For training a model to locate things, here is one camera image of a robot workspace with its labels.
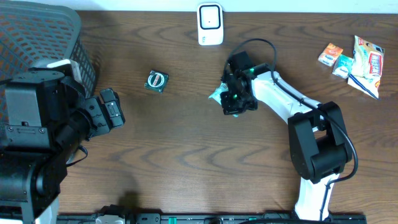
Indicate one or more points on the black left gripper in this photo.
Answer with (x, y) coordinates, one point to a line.
(103, 112)

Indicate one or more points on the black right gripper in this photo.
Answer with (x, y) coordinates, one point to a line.
(228, 108)

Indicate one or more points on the teal snack packet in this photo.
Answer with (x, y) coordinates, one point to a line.
(216, 95)

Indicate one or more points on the orange white tissue pack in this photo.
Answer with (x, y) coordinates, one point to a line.
(330, 54)

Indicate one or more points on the green white tissue pack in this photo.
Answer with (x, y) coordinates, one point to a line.
(343, 66)

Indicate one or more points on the white blue snack bag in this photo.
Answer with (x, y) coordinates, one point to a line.
(366, 71)

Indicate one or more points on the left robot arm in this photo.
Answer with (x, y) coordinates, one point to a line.
(49, 118)

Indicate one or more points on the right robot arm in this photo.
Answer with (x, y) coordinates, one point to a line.
(318, 143)

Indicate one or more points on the white barcode scanner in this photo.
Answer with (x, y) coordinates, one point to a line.
(210, 24)

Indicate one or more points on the grey plastic mesh basket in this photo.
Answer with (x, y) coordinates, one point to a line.
(32, 31)

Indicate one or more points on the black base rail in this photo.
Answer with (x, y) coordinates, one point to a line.
(118, 214)

